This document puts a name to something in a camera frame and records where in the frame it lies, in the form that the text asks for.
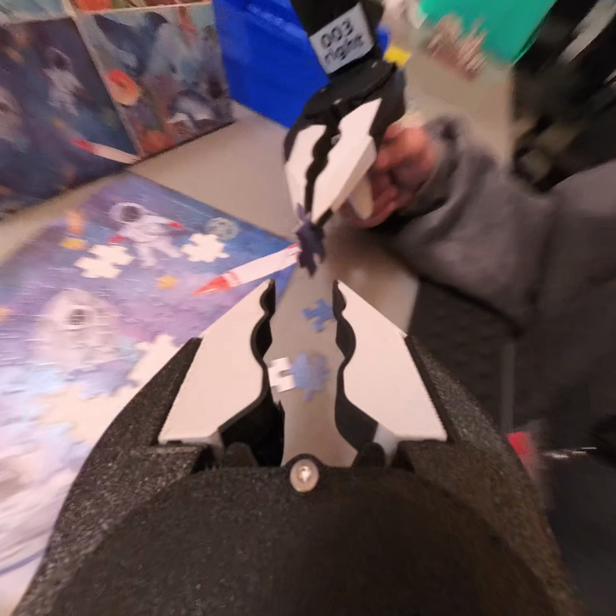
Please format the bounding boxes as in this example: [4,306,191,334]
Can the person's right hand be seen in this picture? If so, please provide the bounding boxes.
[346,125,443,228]

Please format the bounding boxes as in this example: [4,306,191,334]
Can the blue plastic bin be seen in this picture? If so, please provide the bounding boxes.
[212,0,390,128]

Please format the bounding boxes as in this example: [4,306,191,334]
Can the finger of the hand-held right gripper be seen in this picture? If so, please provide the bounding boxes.
[284,118,335,218]
[310,98,381,226]

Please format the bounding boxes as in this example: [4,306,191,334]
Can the green plastic bin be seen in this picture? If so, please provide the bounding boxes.
[419,0,559,63]

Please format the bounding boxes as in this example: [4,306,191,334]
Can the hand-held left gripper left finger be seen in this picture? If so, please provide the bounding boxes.
[158,280,276,450]

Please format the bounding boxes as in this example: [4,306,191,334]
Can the grey desk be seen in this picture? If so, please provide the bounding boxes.
[0,48,516,616]

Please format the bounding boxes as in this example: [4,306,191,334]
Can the printed jigsaw puzzle box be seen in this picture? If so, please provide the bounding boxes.
[0,0,236,217]

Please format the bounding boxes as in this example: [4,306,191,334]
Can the person's right forearm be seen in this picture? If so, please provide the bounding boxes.
[385,115,616,328]

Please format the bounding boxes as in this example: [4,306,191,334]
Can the dark blue jigsaw puzzle piece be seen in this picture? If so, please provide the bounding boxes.
[295,204,325,275]

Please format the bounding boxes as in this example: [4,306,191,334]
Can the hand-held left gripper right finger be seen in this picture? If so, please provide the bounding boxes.
[333,280,448,458]

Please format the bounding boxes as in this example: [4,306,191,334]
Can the space jigsaw puzzle board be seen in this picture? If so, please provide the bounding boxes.
[0,173,301,578]

